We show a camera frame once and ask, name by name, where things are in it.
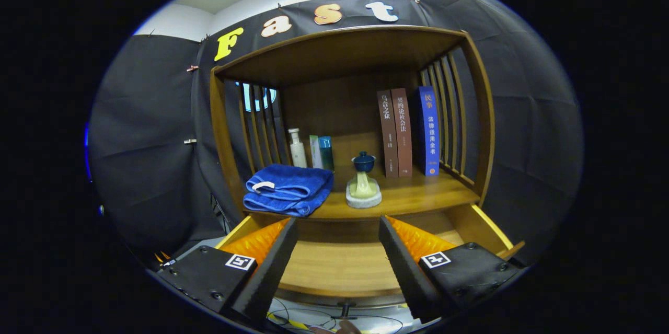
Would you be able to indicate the wooden drawer with dark knob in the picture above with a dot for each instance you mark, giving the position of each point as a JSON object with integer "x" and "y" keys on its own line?
{"x": 339, "y": 266}

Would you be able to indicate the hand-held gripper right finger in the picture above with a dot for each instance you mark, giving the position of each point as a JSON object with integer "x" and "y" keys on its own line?
{"x": 402, "y": 274}

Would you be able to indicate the blue folded towel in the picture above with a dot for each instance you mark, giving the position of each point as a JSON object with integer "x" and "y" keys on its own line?
{"x": 292, "y": 187}

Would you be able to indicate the teal bottle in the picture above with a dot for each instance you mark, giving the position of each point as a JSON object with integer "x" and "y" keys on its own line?
{"x": 326, "y": 153}

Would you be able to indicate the reddish brown book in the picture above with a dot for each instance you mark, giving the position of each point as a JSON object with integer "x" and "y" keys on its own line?
{"x": 402, "y": 135}

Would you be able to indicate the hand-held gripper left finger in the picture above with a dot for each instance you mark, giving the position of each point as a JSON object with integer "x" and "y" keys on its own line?
{"x": 269, "y": 274}

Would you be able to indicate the wooden countertop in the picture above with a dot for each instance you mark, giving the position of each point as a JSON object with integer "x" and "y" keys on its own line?
{"x": 418, "y": 193}

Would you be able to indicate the yellow and black floor tape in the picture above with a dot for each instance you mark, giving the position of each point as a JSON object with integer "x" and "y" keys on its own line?
{"x": 291, "y": 323}

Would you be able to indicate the pale green holder white base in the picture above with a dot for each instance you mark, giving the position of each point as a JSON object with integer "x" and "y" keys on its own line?
{"x": 363, "y": 190}

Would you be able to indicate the blue book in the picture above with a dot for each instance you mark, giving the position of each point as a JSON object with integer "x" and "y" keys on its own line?
{"x": 429, "y": 130}

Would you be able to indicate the wooden cabinet with slatted sides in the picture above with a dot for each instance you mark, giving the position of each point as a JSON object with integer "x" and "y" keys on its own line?
{"x": 334, "y": 52}

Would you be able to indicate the blue lidded teacup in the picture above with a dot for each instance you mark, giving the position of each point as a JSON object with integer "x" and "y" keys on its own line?
{"x": 363, "y": 162}

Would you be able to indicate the white and green box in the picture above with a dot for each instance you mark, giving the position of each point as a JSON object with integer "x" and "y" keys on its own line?
{"x": 315, "y": 153}

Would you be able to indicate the black backdrop cloth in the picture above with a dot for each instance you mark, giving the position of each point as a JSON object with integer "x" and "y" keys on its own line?
{"x": 146, "y": 140}

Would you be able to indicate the white pump bottle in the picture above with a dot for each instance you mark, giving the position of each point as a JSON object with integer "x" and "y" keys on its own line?
{"x": 298, "y": 153}

